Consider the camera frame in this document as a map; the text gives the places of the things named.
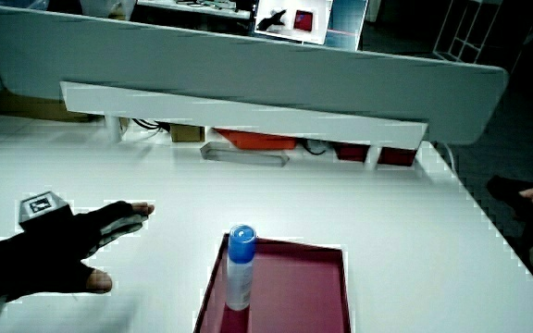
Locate small cardboard box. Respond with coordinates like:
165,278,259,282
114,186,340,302
169,123,206,143

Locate white desk shelf riser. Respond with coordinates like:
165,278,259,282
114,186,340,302
59,80,429,171

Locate black cable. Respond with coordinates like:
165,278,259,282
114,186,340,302
300,138,330,156
131,117,172,133

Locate clear acrylic tray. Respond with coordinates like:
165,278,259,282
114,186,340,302
200,141,291,168

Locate dark red square plate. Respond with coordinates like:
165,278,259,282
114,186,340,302
192,232,353,333

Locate orange box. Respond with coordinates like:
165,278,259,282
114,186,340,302
214,128,299,152

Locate blue-capped white glue stick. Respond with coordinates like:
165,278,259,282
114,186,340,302
225,224,258,312

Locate white shelf rack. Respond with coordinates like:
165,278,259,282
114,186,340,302
432,0,504,66

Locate person's left hand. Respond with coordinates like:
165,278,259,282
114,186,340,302
0,191,155,296

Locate white background desk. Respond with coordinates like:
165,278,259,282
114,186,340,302
135,0,254,20

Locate long brown cardboard box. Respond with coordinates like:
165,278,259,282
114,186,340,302
0,89,97,124

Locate computer monitor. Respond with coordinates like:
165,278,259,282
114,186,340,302
253,0,370,53

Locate dark red box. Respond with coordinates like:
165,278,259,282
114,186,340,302
377,146,418,167
332,142,371,164

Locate grey desk partition panel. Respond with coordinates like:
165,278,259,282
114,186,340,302
0,5,510,146

